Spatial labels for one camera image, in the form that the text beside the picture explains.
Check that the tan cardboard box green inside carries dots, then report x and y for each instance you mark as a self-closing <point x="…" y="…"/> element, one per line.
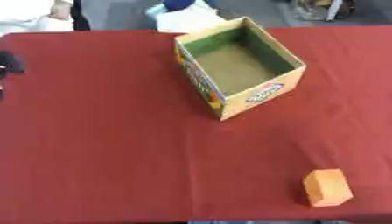
<point x="237" y="68"/>

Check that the chair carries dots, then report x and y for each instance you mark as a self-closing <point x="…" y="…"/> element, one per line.
<point x="326" y="8"/>

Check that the orange rectangular block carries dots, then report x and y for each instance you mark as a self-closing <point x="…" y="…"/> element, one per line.
<point x="329" y="188"/>

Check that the person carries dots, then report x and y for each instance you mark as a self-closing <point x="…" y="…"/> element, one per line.
<point x="184" y="16"/>
<point x="30" y="14"/>

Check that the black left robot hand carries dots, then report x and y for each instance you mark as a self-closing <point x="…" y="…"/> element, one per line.
<point x="8" y="64"/>

